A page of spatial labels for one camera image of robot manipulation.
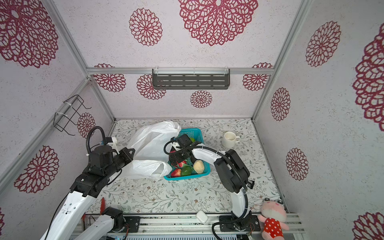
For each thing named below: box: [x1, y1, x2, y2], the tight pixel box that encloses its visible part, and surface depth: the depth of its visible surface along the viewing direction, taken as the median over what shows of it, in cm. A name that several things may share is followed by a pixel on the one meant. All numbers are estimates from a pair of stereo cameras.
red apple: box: [171, 168, 182, 178], surface depth 89 cm
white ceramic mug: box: [221, 131, 241, 148], surface depth 104 cm
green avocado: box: [181, 165, 192, 176], surface depth 86 cm
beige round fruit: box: [193, 159, 205, 174], surface depth 88 cm
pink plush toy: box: [257, 197, 290, 240], surface depth 72 cm
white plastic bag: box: [116, 121, 182, 179], surface depth 81 cm
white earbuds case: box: [196, 210, 209, 224], surface depth 77 cm
